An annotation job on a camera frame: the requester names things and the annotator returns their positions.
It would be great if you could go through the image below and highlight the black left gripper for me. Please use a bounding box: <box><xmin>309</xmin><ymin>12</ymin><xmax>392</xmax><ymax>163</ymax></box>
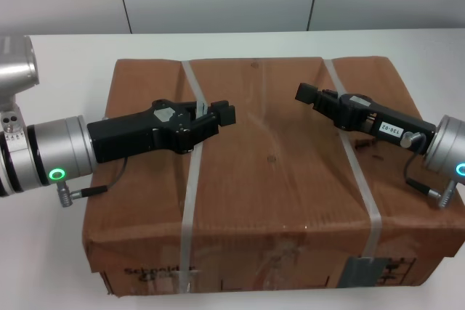
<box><xmin>86</xmin><ymin>98</ymin><xmax>238</xmax><ymax>164</ymax></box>

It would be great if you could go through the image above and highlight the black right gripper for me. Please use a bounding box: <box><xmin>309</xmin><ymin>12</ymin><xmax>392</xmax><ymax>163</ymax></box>
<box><xmin>294</xmin><ymin>82</ymin><xmax>437</xmax><ymax>153</ymax></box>

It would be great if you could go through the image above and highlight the brown cardboard box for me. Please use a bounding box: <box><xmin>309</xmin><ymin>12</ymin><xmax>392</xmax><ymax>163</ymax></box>
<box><xmin>81</xmin><ymin>55</ymin><xmax>465</xmax><ymax>288</ymax></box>

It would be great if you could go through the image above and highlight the clear packing tape strip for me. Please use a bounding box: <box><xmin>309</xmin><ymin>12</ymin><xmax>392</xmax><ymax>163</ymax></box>
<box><xmin>254</xmin><ymin>239</ymin><xmax>303</xmax><ymax>284</ymax></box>

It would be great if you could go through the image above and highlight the grey tape patch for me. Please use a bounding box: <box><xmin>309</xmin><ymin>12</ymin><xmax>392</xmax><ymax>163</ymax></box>
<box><xmin>339</xmin><ymin>256</ymin><xmax>387</xmax><ymax>287</ymax></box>

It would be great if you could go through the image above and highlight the right gripper cable with plug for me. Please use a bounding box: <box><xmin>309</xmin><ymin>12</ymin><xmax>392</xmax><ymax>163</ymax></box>
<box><xmin>400</xmin><ymin>131</ymin><xmax>459</xmax><ymax>210</ymax></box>

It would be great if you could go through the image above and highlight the gripper cable with plug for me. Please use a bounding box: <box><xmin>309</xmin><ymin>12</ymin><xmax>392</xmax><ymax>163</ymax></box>
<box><xmin>56</xmin><ymin>157</ymin><xmax>129</xmax><ymax>208</ymax></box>
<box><xmin>400</xmin><ymin>131</ymin><xmax>459</xmax><ymax>210</ymax></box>

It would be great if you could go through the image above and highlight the left gripper cable with plug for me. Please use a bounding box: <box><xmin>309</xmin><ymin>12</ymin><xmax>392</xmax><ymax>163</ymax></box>
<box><xmin>56</xmin><ymin>157</ymin><xmax>129</xmax><ymax>208</ymax></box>

